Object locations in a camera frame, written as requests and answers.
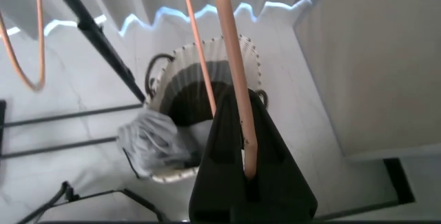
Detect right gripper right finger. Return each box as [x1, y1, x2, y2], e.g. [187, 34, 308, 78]
[247, 89, 318, 223]

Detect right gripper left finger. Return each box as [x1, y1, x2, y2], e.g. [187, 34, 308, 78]
[188, 85, 247, 223]

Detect pink clothes hanger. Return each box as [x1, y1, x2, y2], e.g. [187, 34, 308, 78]
[178, 0, 259, 181]
[0, 0, 47, 92]

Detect white laundry basket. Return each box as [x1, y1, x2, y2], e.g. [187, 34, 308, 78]
[144, 34, 269, 184]

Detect black clothes rack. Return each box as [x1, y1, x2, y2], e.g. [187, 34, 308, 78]
[0, 0, 147, 160]

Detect pale grey shorts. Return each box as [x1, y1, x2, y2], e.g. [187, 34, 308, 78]
[116, 108, 214, 180]

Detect black cable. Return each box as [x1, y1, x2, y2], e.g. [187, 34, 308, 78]
[15, 181, 82, 224]

